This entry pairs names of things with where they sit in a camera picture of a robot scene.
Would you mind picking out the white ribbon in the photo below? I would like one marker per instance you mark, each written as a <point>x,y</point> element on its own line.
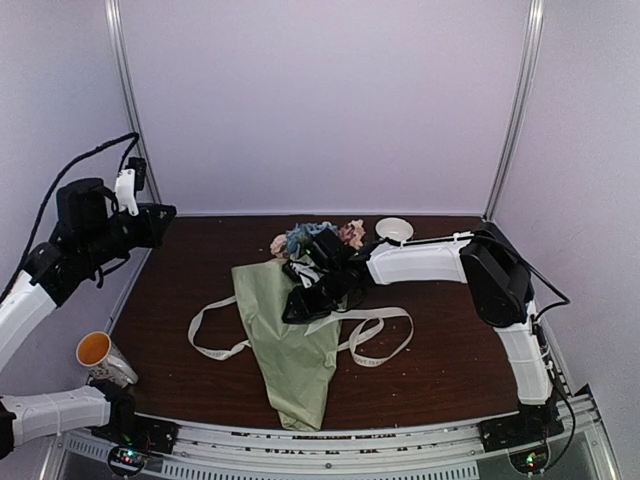
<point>371,324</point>

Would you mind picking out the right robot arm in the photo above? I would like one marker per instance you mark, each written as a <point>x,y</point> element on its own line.
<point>499,281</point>

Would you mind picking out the pink and green wrapping paper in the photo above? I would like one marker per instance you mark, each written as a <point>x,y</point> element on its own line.
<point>296,368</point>

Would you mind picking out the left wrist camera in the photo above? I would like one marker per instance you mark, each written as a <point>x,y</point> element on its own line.
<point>129,181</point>

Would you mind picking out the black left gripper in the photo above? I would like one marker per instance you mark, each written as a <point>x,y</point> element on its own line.
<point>155,231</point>

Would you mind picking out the aluminium front rail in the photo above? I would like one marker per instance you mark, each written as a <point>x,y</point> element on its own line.
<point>452,450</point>

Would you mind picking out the orange and white cup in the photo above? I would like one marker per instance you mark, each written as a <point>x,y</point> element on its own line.
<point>98,353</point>

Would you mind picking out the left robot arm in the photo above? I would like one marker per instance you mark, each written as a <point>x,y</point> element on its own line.
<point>44,280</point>

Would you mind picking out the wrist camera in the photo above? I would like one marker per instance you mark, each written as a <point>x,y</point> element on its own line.
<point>129,181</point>
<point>306,273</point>

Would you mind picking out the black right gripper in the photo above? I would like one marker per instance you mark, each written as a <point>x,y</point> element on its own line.
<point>305,309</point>

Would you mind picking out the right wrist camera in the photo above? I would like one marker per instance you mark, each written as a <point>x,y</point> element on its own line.
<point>306,273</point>

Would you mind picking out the white and dark bowl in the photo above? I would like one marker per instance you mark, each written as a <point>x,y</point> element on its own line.
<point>394,228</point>

